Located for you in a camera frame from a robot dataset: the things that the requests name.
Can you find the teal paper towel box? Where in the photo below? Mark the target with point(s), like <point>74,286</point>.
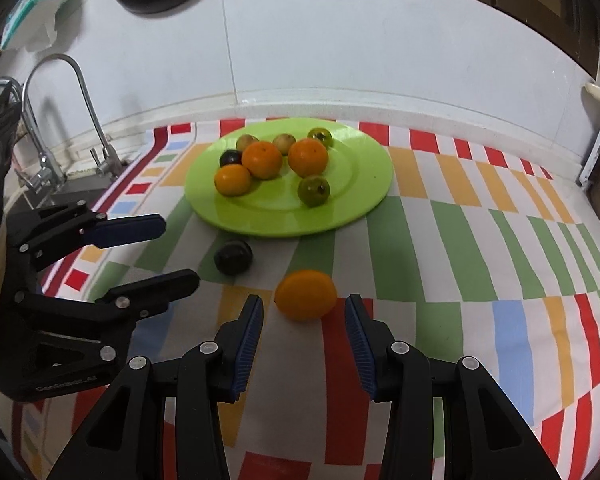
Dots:
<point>31,25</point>

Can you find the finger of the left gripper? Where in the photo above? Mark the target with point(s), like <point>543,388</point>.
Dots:
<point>151,296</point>
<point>49,234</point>

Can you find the green tomato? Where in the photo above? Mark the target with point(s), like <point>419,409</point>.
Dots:
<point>322,135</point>
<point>313,191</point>

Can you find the green plate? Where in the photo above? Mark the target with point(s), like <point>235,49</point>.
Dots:
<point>359,173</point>

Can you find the dark plum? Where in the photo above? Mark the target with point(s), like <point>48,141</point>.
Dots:
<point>230,157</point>
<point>234,258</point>

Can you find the small orange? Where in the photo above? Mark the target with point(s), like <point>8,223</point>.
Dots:
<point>232,180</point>
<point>305,295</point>

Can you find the colourful striped tablecloth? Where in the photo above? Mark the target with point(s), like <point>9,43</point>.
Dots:
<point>474,252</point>

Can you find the dark plum back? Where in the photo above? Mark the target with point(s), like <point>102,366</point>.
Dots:
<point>230,157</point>

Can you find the small orange back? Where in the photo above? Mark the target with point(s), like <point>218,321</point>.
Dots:
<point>305,295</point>

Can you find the thin gooseneck faucet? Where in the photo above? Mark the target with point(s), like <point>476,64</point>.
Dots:
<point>66,96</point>

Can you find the large chrome kitchen faucet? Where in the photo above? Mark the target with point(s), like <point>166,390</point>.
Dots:
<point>34,162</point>

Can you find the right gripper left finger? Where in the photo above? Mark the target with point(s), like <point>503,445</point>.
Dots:
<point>122,436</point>

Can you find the green tomato front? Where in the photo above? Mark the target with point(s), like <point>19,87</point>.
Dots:
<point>322,135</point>

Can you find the brown longan front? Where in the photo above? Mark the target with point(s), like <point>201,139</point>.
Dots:
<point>283,142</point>

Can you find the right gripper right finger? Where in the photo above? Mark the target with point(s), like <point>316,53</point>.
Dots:
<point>485,437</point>

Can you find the large orange with stem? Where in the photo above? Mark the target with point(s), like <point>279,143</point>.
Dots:
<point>263,160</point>

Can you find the brown longan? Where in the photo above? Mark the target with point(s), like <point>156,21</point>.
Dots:
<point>283,142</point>
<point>244,142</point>

